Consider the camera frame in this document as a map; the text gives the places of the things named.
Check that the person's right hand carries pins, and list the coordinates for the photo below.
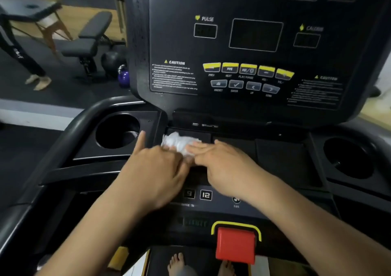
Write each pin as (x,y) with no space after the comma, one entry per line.
(232,171)

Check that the person's left hand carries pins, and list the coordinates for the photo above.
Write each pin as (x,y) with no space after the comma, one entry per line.
(152,178)

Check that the person's right fingers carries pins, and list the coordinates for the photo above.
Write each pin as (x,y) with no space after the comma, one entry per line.
(203,150)

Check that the person's left little finger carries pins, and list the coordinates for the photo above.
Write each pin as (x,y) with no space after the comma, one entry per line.
(140,142)

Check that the white tissue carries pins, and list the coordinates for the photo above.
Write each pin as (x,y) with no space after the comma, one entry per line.
(177,140)

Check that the person's left forearm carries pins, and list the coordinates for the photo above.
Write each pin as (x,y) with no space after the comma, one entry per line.
(100,236)

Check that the person's right forearm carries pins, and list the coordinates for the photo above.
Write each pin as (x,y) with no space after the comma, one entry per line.
(311,233)

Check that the purple kettlebell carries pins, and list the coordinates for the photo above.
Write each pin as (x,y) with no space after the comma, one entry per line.
(123,78)

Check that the black medicine ball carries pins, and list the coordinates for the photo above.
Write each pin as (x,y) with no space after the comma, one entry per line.
(111,62)

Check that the red emergency stop button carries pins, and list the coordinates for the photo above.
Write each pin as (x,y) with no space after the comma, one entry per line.
(235,245)

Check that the black treadmill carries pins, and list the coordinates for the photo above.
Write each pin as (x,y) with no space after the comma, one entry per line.
(275,58)

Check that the yellow pad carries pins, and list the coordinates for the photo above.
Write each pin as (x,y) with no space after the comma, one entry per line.
(118,258)

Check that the person's left foot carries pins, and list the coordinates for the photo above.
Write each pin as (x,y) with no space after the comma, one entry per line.
(175,265)

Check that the person's foot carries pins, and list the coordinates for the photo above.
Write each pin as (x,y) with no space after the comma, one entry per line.
(175,265)
(226,269)

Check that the person's right foot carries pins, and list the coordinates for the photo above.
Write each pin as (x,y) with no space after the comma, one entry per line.
(226,269)

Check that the black weight bench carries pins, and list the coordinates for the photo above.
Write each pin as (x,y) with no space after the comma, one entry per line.
(96,28)

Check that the grey table with wooden legs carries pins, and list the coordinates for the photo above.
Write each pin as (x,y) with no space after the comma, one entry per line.
(21,8)

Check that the wooden wall bars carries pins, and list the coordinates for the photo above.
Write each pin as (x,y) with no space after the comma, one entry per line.
(119,3)

